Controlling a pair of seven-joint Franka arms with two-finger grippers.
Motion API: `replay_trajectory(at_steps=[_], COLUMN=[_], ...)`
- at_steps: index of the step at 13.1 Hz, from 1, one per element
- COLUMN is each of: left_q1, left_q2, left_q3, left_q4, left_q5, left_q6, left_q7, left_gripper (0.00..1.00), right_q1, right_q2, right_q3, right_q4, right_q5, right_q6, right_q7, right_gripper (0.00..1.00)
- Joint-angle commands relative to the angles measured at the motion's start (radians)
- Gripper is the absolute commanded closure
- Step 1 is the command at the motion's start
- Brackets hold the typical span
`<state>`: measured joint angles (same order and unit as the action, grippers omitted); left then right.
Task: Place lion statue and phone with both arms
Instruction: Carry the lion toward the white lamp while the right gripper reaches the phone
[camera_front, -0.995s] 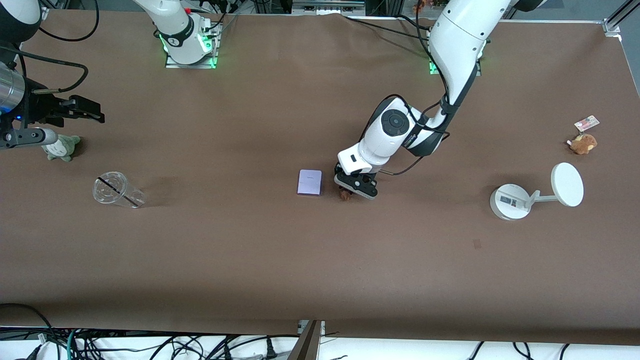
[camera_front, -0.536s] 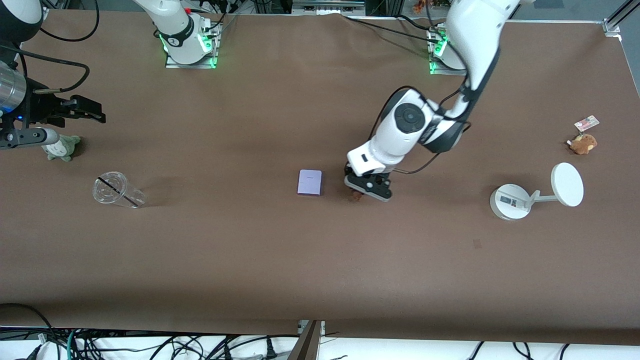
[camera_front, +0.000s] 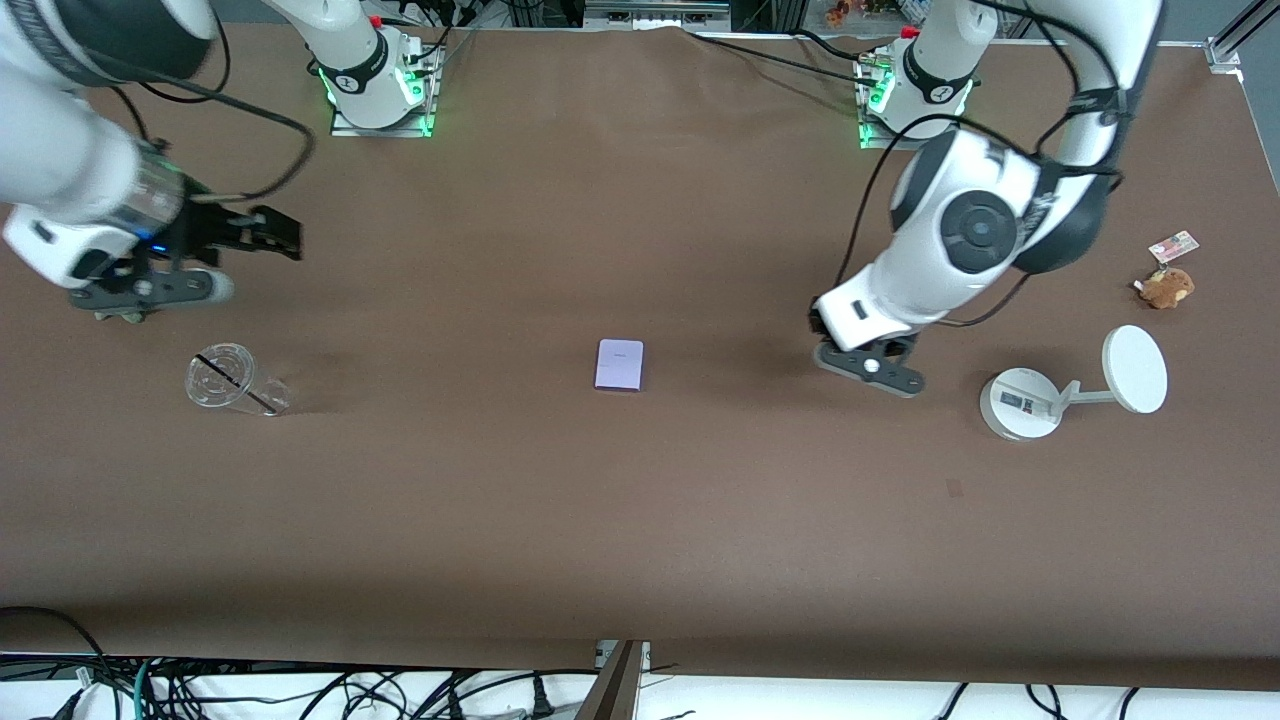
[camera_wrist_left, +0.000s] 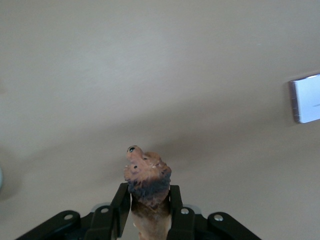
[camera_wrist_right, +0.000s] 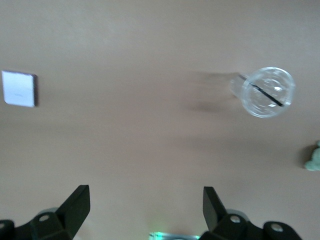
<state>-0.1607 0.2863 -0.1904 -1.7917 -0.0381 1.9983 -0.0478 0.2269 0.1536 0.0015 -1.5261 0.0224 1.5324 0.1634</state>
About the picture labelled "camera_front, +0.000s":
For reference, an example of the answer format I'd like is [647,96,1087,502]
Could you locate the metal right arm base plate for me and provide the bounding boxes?
[330,38,438,139]

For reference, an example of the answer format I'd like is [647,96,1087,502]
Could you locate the aluminium frame bar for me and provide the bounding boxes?
[584,0,732,31]

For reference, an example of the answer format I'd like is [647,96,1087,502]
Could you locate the black looped floor cable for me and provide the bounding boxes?
[0,605,113,693]

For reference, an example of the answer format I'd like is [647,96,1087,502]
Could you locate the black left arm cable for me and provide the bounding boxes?
[838,0,1129,331]

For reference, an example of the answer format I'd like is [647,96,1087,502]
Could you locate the black drinking straw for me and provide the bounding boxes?
[196,353,282,415]

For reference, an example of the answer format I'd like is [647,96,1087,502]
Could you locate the small pink card tag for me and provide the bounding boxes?
[1147,230,1201,265]

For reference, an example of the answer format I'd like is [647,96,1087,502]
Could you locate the white round-base stand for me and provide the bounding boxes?
[978,325,1169,442]

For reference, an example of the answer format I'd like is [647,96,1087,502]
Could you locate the brown plush keychain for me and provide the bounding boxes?
[1133,265,1196,310]

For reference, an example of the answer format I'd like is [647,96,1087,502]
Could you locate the clear plastic cup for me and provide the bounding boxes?
[185,343,292,417]

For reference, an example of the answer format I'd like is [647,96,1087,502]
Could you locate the black cable across table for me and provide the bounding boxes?
[685,28,891,91]

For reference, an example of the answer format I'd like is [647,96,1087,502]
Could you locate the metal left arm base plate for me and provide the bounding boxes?
[857,55,964,153]

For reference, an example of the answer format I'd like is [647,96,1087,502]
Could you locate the wooden post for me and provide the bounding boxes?
[574,640,646,720]

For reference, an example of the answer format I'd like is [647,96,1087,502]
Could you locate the aluminium corner profile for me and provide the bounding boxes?
[1204,0,1263,73]

